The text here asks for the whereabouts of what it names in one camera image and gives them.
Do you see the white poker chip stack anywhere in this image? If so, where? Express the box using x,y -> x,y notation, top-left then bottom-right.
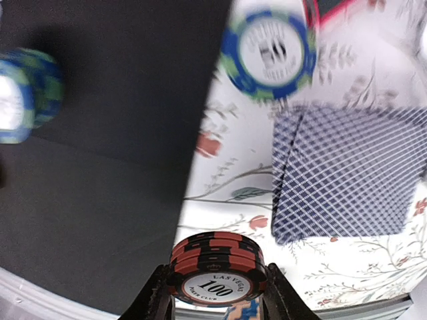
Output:
224,298 -> 261,320

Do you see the teal poker chip stack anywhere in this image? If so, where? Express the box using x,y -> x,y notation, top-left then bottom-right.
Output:
1,47 -> 64,144

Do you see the black poker felt mat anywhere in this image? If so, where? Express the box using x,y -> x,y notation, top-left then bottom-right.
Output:
1,1 -> 230,315

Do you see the front aluminium rail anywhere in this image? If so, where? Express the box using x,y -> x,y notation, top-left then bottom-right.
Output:
1,269 -> 119,320

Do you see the orange poker chip stack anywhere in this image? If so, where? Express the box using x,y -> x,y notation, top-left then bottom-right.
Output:
166,231 -> 268,307

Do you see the blue playing card deck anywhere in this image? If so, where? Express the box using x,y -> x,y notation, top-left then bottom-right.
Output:
271,105 -> 426,245

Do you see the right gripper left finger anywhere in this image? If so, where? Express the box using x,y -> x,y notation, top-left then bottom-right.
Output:
121,265 -> 175,320

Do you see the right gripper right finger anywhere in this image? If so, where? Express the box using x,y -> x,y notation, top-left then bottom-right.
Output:
260,263 -> 320,320

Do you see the single teal poker chip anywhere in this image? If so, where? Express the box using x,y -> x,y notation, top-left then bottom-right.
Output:
220,9 -> 317,100

